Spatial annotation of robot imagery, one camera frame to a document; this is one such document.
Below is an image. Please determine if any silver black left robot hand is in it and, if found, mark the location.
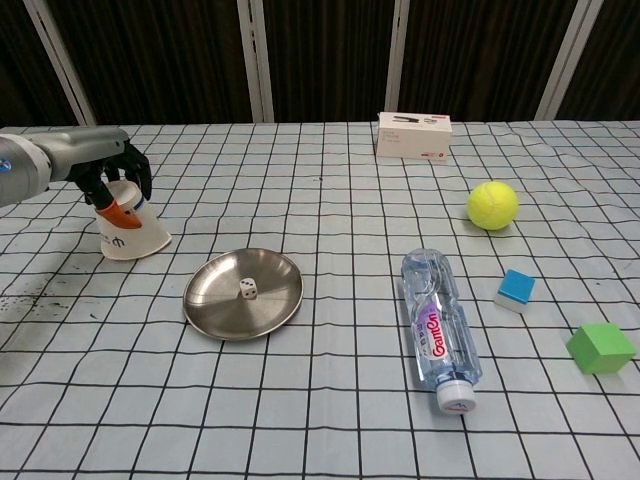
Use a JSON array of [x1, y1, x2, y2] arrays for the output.
[[30, 127, 153, 230]]

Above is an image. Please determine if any clear plastic water bottle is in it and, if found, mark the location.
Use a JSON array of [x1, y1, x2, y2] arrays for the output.
[[400, 248, 484, 416]]

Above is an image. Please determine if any white paper cup blue print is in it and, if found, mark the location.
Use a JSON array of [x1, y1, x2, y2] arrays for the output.
[[95, 180, 173, 262]]

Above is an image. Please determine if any white metal frame post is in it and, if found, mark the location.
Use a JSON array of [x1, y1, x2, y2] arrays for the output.
[[236, 0, 275, 123], [536, 0, 597, 121], [384, 0, 412, 121], [23, 0, 97, 126]]

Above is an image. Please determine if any yellow tennis ball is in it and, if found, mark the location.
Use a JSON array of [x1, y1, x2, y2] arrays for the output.
[[466, 180, 520, 231]]

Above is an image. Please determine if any checked light blue tablecloth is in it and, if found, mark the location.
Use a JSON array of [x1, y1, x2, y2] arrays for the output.
[[0, 119, 640, 480]]

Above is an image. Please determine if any white stapler box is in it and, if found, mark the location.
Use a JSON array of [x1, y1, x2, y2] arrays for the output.
[[376, 111, 454, 162]]

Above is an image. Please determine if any blue and white block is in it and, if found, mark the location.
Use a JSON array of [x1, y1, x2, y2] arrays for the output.
[[493, 268, 537, 315]]

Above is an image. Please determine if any green cube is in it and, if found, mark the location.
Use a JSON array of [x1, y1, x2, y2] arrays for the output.
[[565, 322, 638, 375]]

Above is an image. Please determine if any silver metal plate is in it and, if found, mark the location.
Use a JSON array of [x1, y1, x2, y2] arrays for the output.
[[182, 249, 304, 341]]

